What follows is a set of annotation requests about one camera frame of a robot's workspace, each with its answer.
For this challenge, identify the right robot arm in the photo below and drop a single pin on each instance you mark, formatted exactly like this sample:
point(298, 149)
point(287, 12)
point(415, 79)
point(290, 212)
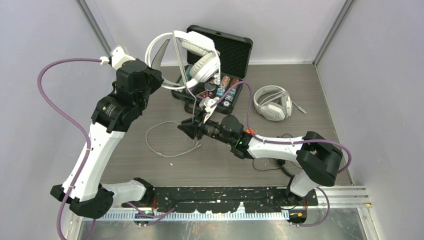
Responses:
point(319, 159)

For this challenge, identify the orange toy brick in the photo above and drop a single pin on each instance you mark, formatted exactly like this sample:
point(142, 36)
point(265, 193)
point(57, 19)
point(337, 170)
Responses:
point(250, 131)

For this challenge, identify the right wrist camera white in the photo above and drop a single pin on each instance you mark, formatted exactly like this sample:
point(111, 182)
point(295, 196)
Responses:
point(208, 105)

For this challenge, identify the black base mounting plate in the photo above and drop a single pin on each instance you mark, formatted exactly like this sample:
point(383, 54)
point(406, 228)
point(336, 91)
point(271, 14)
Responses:
point(218, 200)

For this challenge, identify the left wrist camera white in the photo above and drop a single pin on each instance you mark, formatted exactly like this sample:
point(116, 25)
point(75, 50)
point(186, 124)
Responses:
point(118, 57)

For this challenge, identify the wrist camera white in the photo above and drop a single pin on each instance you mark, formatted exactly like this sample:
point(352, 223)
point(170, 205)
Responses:
point(118, 57)
point(208, 105)

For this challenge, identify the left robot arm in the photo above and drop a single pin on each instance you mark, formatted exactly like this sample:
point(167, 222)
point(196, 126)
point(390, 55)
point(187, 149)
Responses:
point(111, 119)

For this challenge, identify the black poker chip case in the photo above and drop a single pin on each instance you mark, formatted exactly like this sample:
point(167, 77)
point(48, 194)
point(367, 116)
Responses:
point(235, 52)

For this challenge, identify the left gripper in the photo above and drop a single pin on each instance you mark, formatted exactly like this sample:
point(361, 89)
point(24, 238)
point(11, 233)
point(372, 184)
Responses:
point(156, 78)

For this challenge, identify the black headphones with cable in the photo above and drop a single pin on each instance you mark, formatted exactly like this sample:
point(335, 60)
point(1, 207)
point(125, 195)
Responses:
point(280, 162)

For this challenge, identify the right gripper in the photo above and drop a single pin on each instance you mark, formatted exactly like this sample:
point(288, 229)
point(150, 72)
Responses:
point(190, 129)

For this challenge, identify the white gaming headset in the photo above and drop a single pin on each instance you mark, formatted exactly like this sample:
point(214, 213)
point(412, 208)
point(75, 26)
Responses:
point(273, 103)

